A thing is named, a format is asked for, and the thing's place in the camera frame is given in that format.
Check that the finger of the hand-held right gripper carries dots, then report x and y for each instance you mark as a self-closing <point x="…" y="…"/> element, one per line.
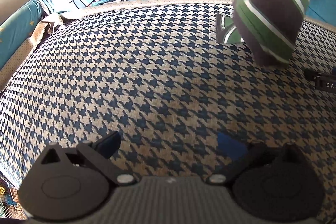
<point x="311" y="74"/>

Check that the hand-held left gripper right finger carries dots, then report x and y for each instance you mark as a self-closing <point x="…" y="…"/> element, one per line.
<point x="231" y="146"/>

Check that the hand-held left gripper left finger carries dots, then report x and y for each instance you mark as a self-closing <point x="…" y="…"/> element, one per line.
<point x="109" y="144"/>

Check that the green brown striped shirt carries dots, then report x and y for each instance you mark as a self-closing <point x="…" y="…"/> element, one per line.
<point x="267" y="11"/>

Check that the houndstooth woven mat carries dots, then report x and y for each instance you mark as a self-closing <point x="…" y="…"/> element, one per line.
<point x="131" y="69"/>

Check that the teal printed pillow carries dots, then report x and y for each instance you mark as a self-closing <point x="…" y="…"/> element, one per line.
<point x="15" y="27"/>

